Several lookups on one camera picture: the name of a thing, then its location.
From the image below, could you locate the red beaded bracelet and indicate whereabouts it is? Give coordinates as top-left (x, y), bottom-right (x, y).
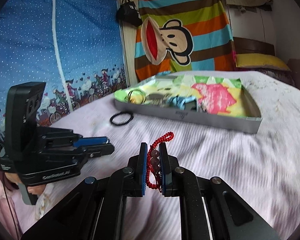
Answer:
top-left (146, 131), bottom-right (175, 190)

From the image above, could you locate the brown hair tie with charms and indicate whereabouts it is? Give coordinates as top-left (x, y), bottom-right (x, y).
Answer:
top-left (127, 88), bottom-right (147, 105)

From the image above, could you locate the beige hair claw clip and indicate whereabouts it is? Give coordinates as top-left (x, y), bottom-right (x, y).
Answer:
top-left (145, 93), bottom-right (172, 106)

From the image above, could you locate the light blue wrist watch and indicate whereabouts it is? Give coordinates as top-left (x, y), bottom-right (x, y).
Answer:
top-left (166, 96), bottom-right (198, 111)

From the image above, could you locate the black alligator hair clip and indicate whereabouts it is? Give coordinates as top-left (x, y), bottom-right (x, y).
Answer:
top-left (198, 102), bottom-right (207, 112)

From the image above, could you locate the person's left hand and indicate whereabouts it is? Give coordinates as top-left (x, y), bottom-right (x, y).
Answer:
top-left (3, 172), bottom-right (47, 196)

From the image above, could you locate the pink bed sheet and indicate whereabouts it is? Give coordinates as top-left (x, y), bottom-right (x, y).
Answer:
top-left (0, 72), bottom-right (300, 239)

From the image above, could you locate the grey metal tray box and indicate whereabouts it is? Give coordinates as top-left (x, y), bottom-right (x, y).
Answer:
top-left (115, 85), bottom-right (262, 134)

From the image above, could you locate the blue fabric wardrobe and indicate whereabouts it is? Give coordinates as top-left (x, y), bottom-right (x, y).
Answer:
top-left (0, 0), bottom-right (127, 151)

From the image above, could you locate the colourful cartoon paper liner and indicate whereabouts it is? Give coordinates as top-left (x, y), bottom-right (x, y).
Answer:
top-left (114, 75), bottom-right (249, 117)

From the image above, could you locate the black hanging bag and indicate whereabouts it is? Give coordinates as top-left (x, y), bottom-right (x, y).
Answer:
top-left (116, 0), bottom-right (142, 27)

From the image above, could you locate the striped monkey cartoon blanket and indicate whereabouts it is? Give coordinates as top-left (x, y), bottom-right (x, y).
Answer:
top-left (134, 0), bottom-right (235, 81)

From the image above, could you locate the yellow pillow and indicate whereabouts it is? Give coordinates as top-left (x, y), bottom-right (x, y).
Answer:
top-left (236, 53), bottom-right (290, 72)

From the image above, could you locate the dark wooden headboard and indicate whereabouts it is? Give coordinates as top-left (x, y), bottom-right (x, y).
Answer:
top-left (234, 37), bottom-right (275, 56)

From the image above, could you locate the black hair tie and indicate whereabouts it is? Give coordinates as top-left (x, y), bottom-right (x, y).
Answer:
top-left (109, 112), bottom-right (135, 127)

